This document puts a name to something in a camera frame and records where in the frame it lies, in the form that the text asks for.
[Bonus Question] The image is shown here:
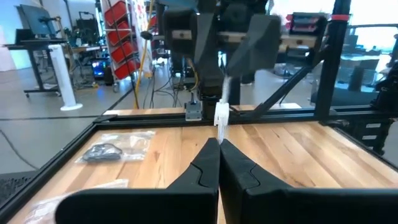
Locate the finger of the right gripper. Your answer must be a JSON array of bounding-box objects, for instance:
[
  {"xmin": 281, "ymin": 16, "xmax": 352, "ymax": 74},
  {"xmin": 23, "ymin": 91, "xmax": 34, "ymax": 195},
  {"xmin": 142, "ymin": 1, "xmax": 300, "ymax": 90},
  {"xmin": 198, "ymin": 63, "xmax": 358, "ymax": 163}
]
[
  {"xmin": 195, "ymin": 12, "xmax": 228, "ymax": 82},
  {"xmin": 225, "ymin": 14, "xmax": 282, "ymax": 78}
]

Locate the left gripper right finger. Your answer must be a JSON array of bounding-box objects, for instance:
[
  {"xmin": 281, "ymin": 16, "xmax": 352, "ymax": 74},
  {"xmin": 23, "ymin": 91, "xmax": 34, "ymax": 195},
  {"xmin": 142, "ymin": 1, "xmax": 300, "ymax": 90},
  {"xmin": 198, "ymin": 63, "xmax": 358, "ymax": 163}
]
[{"xmin": 219, "ymin": 138, "xmax": 398, "ymax": 224}]

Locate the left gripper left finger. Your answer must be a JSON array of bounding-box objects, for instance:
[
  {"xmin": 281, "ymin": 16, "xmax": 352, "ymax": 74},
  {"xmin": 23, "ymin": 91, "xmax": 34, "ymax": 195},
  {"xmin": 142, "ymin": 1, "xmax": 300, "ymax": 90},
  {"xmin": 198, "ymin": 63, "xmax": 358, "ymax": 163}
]
[{"xmin": 55, "ymin": 137, "xmax": 221, "ymax": 224}]

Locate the clear plastic zip bag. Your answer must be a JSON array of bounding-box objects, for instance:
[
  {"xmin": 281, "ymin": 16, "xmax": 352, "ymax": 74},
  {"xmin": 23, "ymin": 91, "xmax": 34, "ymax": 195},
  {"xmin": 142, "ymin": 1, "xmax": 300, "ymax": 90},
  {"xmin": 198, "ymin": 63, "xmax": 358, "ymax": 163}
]
[
  {"xmin": 213, "ymin": 75, "xmax": 233, "ymax": 145},
  {"xmin": 23, "ymin": 178, "xmax": 130, "ymax": 224},
  {"xmin": 74, "ymin": 129, "xmax": 156, "ymax": 165}
]

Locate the red black parts organizer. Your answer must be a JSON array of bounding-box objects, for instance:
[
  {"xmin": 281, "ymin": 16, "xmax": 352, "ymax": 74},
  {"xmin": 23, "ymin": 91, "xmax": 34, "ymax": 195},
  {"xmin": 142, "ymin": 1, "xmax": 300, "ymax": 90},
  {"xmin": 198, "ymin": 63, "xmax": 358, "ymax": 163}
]
[{"xmin": 285, "ymin": 11, "xmax": 328, "ymax": 35}]

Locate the red plastic bin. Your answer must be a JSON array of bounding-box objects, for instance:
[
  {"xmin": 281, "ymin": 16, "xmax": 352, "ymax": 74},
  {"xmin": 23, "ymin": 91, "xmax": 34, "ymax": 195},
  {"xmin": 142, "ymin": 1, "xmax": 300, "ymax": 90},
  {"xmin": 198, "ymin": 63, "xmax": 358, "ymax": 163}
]
[
  {"xmin": 114, "ymin": 58, "xmax": 140, "ymax": 81},
  {"xmin": 107, "ymin": 20, "xmax": 131, "ymax": 47},
  {"xmin": 104, "ymin": 0, "xmax": 128, "ymax": 26},
  {"xmin": 111, "ymin": 40, "xmax": 136, "ymax": 64}
]

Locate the computer with blue light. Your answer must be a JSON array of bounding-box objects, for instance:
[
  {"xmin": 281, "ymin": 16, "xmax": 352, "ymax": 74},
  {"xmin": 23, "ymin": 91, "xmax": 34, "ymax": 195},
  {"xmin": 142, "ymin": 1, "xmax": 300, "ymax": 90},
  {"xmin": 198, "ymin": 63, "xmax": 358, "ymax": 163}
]
[{"xmin": 90, "ymin": 58, "xmax": 107, "ymax": 79}]

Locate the dark desk monitor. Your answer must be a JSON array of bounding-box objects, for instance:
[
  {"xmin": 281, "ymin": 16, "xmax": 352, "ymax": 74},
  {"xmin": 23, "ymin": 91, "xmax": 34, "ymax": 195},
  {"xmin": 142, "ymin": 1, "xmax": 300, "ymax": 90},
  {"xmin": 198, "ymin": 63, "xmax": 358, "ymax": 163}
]
[{"xmin": 16, "ymin": 3, "xmax": 57, "ymax": 37}]

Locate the black desk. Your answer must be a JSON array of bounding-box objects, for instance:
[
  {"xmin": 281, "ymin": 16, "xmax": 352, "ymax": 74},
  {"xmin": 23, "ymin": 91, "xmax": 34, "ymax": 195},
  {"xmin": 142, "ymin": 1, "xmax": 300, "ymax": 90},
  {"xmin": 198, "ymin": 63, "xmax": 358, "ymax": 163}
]
[{"xmin": 2, "ymin": 37, "xmax": 68, "ymax": 98}]

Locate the grey metal bracket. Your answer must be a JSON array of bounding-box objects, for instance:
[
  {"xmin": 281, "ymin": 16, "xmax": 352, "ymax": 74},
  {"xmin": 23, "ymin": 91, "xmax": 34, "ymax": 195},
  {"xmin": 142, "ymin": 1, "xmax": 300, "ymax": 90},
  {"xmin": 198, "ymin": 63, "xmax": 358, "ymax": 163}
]
[{"xmin": 185, "ymin": 92, "xmax": 203, "ymax": 122}]

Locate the yellow-orange power cable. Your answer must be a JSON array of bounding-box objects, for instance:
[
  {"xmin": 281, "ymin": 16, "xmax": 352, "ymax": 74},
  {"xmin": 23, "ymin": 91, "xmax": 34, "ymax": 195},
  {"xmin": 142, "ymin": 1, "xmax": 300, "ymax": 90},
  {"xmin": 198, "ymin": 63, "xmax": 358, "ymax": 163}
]
[{"xmin": 132, "ymin": 0, "xmax": 155, "ymax": 110}]

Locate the thin black straight cable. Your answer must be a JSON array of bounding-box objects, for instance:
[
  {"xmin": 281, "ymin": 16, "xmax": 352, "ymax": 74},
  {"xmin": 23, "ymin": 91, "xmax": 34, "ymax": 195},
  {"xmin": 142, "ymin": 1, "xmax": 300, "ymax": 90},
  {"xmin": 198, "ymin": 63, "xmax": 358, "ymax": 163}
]
[{"xmin": 107, "ymin": 0, "xmax": 140, "ymax": 109}]

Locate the black aluminium table frame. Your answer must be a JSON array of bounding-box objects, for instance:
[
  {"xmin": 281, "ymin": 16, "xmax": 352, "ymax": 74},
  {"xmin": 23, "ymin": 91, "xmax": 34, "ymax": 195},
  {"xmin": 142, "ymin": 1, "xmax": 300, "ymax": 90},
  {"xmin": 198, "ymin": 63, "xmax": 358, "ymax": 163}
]
[{"xmin": 0, "ymin": 0, "xmax": 398, "ymax": 223}]

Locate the metal wire shelf cart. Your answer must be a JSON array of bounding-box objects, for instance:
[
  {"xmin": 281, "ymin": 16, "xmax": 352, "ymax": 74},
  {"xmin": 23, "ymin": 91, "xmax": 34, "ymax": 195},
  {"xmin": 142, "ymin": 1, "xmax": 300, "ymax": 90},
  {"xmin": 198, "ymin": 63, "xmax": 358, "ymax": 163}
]
[{"xmin": 98, "ymin": 0, "xmax": 146, "ymax": 93}]

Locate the white pedestal column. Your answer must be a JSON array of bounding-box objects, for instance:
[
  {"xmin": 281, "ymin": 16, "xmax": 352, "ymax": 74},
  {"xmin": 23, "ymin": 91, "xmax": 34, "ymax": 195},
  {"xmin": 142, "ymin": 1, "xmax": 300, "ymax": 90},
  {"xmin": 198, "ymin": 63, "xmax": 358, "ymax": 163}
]
[{"xmin": 48, "ymin": 44, "xmax": 84, "ymax": 112}]

